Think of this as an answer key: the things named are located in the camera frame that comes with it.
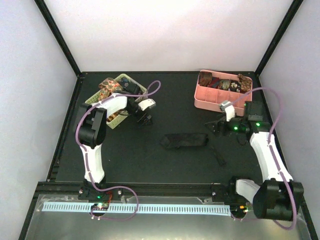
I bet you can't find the black aluminium front rail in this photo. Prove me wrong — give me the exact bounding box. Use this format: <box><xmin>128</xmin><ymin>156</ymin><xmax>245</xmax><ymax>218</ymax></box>
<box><xmin>35</xmin><ymin>181</ymin><xmax>221</xmax><ymax>197</ymax></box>

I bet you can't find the rolled red tie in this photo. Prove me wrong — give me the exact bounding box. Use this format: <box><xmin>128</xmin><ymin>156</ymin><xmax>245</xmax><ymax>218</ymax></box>
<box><xmin>207</xmin><ymin>77</ymin><xmax>221</xmax><ymax>89</ymax></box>

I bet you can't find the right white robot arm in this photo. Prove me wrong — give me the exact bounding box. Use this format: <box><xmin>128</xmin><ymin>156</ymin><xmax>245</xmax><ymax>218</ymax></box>
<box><xmin>206</xmin><ymin>100</ymin><xmax>304</xmax><ymax>222</ymax></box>

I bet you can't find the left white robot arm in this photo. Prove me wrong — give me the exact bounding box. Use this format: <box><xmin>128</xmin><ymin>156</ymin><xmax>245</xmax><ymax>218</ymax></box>
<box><xmin>74</xmin><ymin>83</ymin><xmax>161</xmax><ymax>200</ymax></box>

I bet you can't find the black frame post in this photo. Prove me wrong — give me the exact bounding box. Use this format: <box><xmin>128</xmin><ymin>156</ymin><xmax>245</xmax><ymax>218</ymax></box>
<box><xmin>255</xmin><ymin>0</ymin><xmax>304</xmax><ymax>77</ymax></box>
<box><xmin>34</xmin><ymin>0</ymin><xmax>82</xmax><ymax>77</ymax></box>

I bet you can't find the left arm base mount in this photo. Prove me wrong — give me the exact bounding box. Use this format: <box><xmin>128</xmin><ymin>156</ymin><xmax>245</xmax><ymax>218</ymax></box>
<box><xmin>77</xmin><ymin>184</ymin><xmax>123</xmax><ymax>203</ymax></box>

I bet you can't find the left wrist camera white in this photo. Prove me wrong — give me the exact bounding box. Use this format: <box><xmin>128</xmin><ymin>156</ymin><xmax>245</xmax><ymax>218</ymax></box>
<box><xmin>138</xmin><ymin>98</ymin><xmax>156</xmax><ymax>111</ymax></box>

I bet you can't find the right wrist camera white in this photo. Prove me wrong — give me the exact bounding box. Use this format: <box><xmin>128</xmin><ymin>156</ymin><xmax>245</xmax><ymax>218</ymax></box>
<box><xmin>219</xmin><ymin>100</ymin><xmax>236</xmax><ymax>122</ymax></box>

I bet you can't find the rolled dark floral tie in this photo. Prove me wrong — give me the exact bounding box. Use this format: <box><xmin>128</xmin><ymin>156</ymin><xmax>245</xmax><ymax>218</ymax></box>
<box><xmin>228</xmin><ymin>80</ymin><xmax>241</xmax><ymax>93</ymax></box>

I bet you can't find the right black frame post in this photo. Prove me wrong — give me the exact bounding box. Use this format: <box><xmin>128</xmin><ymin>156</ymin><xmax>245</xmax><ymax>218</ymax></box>
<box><xmin>255</xmin><ymin>0</ymin><xmax>304</xmax><ymax>77</ymax></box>

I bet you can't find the pink divided organizer box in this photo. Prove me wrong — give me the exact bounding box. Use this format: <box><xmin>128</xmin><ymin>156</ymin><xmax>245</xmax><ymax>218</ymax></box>
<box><xmin>194</xmin><ymin>69</ymin><xmax>253</xmax><ymax>116</ymax></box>

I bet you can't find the floral orange necktie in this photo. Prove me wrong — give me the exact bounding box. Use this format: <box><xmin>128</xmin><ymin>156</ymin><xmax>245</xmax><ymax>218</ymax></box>
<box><xmin>98</xmin><ymin>77</ymin><xmax>123</xmax><ymax>101</ymax></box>

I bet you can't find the rolled brown dotted tie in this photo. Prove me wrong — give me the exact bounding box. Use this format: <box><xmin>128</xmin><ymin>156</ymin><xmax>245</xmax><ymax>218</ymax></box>
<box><xmin>237</xmin><ymin>73</ymin><xmax>253</xmax><ymax>94</ymax></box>

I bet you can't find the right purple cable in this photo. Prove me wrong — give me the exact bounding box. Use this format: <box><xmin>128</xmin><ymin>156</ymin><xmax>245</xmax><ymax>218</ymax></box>
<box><xmin>231</xmin><ymin>87</ymin><xmax>301</xmax><ymax>230</ymax></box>

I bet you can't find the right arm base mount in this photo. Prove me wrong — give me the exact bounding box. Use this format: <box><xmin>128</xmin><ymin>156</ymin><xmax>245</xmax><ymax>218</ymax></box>
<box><xmin>210</xmin><ymin>184</ymin><xmax>249</xmax><ymax>205</ymax></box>

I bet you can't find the black necktie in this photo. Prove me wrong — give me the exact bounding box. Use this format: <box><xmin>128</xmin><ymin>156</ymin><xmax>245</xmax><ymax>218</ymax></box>
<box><xmin>159</xmin><ymin>132</ymin><xmax>227</xmax><ymax>167</ymax></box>

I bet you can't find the light blue cable duct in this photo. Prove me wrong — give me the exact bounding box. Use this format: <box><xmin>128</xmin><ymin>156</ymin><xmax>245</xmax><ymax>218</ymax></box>
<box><xmin>41</xmin><ymin>202</ymin><xmax>231</xmax><ymax>217</ymax></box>

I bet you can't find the green plastic basket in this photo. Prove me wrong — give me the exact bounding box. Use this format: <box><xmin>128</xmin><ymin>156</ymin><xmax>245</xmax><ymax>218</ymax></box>
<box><xmin>85</xmin><ymin>73</ymin><xmax>148</xmax><ymax>129</ymax></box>

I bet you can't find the navy patterned necktie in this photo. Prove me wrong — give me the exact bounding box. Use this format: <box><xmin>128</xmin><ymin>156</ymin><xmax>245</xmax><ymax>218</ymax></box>
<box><xmin>117</xmin><ymin>76</ymin><xmax>134</xmax><ymax>89</ymax></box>

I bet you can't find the rolled olive tie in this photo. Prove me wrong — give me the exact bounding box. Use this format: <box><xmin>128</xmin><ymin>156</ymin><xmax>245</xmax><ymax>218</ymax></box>
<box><xmin>218</xmin><ymin>79</ymin><xmax>232</xmax><ymax>91</ymax></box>

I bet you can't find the left black frame post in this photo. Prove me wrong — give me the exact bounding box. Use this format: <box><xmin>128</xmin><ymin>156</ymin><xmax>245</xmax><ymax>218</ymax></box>
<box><xmin>34</xmin><ymin>0</ymin><xmax>82</xmax><ymax>77</ymax></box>

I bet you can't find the yellow necktie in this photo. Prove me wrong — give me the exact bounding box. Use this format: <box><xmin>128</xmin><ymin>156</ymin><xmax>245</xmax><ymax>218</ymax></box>
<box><xmin>107</xmin><ymin>112</ymin><xmax>119</xmax><ymax>123</ymax></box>

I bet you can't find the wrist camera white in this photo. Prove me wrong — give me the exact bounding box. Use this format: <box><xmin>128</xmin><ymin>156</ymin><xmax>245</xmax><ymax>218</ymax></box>
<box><xmin>219</xmin><ymin>100</ymin><xmax>236</xmax><ymax>122</ymax></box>
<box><xmin>138</xmin><ymin>98</ymin><xmax>156</xmax><ymax>111</ymax></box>

